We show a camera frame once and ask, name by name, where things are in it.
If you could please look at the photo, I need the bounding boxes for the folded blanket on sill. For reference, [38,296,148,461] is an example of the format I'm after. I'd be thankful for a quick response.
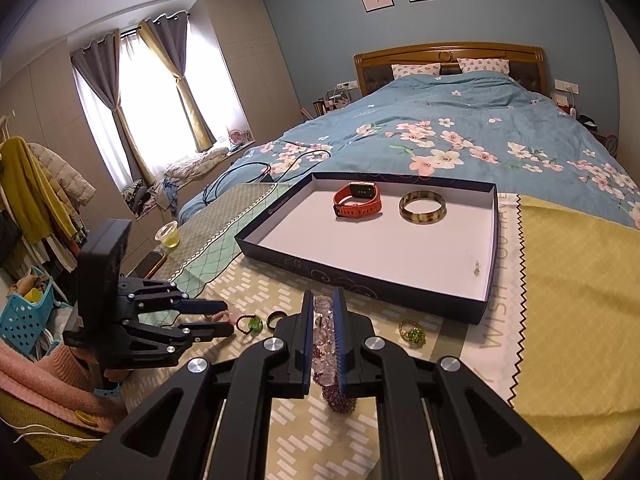
[164,146,229,185]

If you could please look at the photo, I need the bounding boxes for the grey yellow curtain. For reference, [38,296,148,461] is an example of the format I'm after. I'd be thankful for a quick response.
[70,30,155,186]
[139,11,216,152]

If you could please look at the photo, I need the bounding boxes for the blue plastic basket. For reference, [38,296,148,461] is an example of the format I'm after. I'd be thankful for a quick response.
[1,268,54,356]

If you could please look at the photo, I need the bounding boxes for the orange smart watch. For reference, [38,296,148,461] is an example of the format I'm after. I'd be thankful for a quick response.
[333,182,382,219]

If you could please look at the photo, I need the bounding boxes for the blue floral duvet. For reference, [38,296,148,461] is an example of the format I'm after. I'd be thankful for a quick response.
[179,72,639,228]

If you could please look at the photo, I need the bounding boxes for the green stone black ring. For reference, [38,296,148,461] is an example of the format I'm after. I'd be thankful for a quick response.
[234,314,265,336]

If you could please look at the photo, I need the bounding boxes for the left hand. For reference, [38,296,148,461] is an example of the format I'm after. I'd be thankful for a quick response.
[70,347,131,388]

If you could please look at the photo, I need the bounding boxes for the green gem gold ring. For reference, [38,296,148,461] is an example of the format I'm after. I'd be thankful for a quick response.
[398,320,428,348]

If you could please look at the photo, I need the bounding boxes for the left spotted pillow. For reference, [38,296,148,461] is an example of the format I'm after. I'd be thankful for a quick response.
[392,63,440,79]

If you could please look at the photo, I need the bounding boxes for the dark blue shallow box tray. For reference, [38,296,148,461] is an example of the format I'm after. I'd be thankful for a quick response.
[235,172,500,324]

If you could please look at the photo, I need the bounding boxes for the cosmetics on nightstand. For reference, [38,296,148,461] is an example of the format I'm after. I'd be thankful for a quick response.
[300,84,352,120]

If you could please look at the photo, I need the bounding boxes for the left grey yellow curtain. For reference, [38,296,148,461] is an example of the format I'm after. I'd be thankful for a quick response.
[70,30,155,186]

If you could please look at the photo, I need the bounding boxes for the pink small fan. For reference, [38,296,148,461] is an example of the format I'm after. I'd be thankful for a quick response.
[229,129,254,148]

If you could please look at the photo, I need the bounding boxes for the spotted pillow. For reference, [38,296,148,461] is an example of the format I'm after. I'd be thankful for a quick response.
[458,58,510,75]
[392,63,440,79]

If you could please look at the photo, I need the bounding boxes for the beige quilted jacket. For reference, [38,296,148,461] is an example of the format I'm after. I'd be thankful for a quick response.
[28,143,96,208]

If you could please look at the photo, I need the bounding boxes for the right spotted pillow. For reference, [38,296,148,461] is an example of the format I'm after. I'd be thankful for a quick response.
[458,58,510,75]

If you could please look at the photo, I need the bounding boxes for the right grey yellow curtain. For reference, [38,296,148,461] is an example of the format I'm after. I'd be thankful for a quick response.
[139,11,216,152]

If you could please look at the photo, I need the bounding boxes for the maroon beaded bracelet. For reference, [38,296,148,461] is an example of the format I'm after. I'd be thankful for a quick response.
[311,343,359,415]

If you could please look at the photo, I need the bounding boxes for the yellow hanging garment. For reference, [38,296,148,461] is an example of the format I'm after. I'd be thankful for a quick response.
[1,136,77,244]

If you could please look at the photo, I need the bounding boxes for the tortoiseshell bangle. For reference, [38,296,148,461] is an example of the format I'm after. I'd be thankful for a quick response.
[398,190,448,224]

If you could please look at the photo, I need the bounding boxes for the wooden headboard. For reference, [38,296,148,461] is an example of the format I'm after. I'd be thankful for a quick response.
[354,41,549,96]

